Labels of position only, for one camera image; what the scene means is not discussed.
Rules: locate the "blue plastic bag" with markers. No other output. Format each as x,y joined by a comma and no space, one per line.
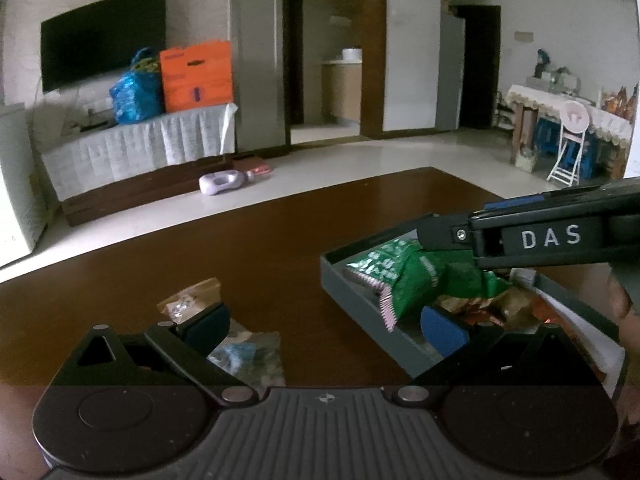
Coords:
138,94

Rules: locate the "grey cardboard box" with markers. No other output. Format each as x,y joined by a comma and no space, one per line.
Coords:
592,334

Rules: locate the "person's right hand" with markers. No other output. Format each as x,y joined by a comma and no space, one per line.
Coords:
627,321

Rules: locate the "white cloth covered tv cabinet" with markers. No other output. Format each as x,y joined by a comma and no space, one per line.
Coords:
99,173

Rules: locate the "lace cloth covered side table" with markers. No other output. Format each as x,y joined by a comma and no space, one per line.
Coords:
606,126

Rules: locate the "red item on floor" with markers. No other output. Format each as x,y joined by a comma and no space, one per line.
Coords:
252,165

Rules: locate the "black wall television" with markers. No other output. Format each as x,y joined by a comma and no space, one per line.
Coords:
98,38

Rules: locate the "wooden kitchen cabinet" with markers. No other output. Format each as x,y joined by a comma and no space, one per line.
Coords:
341,91

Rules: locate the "purple white bottle on floor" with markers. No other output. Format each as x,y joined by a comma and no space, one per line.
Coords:
224,181

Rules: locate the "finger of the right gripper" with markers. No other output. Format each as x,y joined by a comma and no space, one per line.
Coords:
534,238
585,199

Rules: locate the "brown paper snack packet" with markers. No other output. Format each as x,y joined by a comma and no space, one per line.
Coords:
191,301

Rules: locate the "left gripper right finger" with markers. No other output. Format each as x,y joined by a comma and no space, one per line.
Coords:
442,354

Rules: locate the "clear nut snack packet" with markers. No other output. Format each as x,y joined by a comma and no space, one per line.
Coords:
253,358

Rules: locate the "brown snack wrapper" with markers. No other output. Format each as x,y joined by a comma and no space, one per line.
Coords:
472,296

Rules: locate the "white pot on counter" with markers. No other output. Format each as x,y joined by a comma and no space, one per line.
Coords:
352,55

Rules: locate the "white chest freezer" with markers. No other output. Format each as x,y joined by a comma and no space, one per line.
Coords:
23,209

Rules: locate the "white folding chair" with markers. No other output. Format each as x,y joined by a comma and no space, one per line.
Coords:
574,125

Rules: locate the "orange cardboard box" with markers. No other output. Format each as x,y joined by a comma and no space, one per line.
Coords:
197,76

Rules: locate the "green snack bag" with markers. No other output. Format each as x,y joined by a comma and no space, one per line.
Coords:
404,276

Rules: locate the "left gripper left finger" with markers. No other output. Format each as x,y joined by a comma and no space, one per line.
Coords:
186,347

